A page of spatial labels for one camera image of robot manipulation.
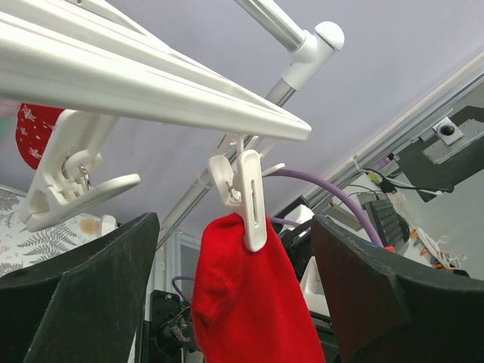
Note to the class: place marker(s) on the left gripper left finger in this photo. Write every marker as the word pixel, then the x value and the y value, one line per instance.
pixel 83 305

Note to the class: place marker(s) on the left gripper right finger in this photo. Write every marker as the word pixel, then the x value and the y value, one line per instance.
pixel 387 308

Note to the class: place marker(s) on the red sock white pattern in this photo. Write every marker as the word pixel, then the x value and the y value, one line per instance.
pixel 248 307

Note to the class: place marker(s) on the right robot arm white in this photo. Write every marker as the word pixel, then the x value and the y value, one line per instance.
pixel 166 331

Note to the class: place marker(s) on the white clip hanger rack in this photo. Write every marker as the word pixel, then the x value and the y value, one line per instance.
pixel 60 55

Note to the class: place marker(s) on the floral tablecloth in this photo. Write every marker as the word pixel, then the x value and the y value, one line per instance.
pixel 21 248

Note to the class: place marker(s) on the white open clothes clip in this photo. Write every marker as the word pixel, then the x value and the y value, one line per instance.
pixel 61 187

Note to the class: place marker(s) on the red snowflake sock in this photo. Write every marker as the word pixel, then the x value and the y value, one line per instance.
pixel 35 124

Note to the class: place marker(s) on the metal drying stand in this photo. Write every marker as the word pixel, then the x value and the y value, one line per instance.
pixel 309 52

